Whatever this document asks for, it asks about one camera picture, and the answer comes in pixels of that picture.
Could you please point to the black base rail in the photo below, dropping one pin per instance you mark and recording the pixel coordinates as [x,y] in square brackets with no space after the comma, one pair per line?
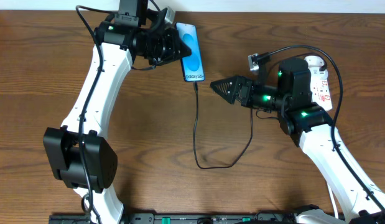
[151,218]

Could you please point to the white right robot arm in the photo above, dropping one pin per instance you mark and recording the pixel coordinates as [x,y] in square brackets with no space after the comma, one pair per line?
[302,101]

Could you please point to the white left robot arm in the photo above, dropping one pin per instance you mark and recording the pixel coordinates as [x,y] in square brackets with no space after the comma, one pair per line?
[78,151]

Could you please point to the white USB charger adapter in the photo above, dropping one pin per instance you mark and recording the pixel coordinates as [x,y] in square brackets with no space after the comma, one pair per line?
[317,66]

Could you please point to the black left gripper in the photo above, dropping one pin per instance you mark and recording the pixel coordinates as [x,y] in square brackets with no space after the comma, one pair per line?
[163,47]

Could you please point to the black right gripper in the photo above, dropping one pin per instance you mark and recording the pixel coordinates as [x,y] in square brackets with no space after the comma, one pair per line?
[244,92]

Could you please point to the white power strip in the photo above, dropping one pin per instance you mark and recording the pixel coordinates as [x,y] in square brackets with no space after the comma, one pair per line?
[320,89]

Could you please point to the blue Galaxy smartphone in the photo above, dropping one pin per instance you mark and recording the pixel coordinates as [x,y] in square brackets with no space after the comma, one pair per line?
[192,65]

